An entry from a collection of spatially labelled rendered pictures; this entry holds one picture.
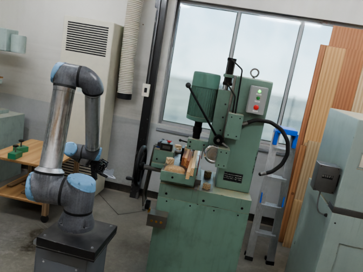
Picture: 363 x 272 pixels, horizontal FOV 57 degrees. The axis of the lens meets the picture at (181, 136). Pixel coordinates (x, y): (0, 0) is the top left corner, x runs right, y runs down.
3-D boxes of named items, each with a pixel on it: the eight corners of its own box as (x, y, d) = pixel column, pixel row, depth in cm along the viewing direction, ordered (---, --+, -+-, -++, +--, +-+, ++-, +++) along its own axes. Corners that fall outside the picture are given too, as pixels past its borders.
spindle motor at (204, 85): (187, 116, 230) (194, 70, 223) (212, 120, 228) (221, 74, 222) (184, 120, 212) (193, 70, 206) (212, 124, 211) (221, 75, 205)
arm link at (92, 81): (106, 65, 180) (102, 153, 225) (82, 61, 179) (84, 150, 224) (101, 77, 171) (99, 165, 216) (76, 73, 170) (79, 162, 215)
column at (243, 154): (215, 176, 239) (235, 75, 224) (246, 182, 237) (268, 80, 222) (214, 187, 217) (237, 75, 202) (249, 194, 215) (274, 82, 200)
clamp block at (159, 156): (155, 156, 239) (157, 143, 237) (174, 159, 238) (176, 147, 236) (152, 161, 224) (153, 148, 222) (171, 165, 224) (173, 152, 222)
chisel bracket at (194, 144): (186, 148, 229) (188, 136, 227) (207, 151, 228) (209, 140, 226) (185, 150, 221) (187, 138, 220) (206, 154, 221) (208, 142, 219)
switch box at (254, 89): (245, 110, 205) (250, 85, 202) (261, 114, 205) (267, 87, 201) (246, 112, 199) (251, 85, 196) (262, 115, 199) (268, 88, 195)
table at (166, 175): (160, 152, 262) (161, 144, 261) (199, 159, 260) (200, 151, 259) (143, 176, 203) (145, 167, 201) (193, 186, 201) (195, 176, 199)
